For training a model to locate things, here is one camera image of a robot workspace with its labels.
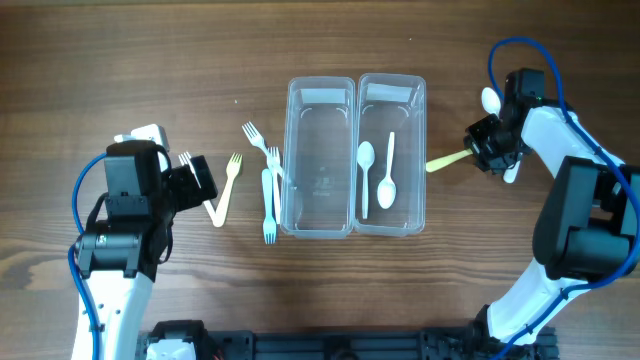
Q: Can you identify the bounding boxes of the white fork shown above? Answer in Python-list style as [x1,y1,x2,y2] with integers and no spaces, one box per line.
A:
[178,152,216,222]
[269,147,281,224]

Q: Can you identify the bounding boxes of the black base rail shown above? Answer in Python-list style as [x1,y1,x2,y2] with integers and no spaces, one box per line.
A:
[139,319,556,360]

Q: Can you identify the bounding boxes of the left clear plastic container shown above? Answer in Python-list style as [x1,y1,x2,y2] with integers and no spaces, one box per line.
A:
[281,76,356,239]

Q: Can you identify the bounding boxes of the left blue cable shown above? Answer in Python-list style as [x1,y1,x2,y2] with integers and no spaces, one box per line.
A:
[67,152,109,360]

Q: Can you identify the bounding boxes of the white spoon horizontal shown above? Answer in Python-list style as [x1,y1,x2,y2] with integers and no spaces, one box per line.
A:
[481,87,501,116]

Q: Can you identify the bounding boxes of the right blue cable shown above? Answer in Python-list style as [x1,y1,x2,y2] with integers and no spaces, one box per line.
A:
[487,36,640,360]

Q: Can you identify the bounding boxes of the light blue plastic fork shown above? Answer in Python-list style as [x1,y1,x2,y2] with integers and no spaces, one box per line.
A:
[261,168,277,245]

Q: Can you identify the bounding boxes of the blue cable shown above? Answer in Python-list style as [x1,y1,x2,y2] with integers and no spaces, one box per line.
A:
[67,152,109,360]
[487,36,640,360]

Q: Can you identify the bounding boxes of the white fork angled top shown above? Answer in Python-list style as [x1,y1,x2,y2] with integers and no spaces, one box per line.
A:
[242,122,283,176]

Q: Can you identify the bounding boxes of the yellow plastic fork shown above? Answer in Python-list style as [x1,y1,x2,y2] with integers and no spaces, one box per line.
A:
[213,153,242,227]

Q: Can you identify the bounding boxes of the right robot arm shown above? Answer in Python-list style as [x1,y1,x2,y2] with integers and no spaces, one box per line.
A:
[464,68,639,353]

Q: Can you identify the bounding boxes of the clear plastic container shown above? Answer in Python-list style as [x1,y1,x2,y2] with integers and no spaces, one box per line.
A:
[355,73,427,237]
[281,76,356,239]

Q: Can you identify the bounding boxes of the right clear plastic container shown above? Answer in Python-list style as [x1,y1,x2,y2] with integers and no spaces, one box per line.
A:
[355,73,427,237]

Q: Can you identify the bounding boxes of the white spoon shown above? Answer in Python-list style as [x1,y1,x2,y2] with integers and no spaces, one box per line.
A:
[503,161,521,184]
[377,132,396,209]
[357,141,375,219]

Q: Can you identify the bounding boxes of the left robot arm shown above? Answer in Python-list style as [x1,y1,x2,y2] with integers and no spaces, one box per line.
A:
[68,140,218,359]

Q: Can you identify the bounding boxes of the white spoon bottom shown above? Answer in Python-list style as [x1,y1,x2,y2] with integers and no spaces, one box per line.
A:
[377,132,396,209]

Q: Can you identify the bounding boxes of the white spoon top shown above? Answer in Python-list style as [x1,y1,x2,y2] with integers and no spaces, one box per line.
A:
[357,141,375,219]

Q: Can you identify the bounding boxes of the yellow plastic spoon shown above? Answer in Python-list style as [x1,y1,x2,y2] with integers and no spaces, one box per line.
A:
[425,148,472,173]

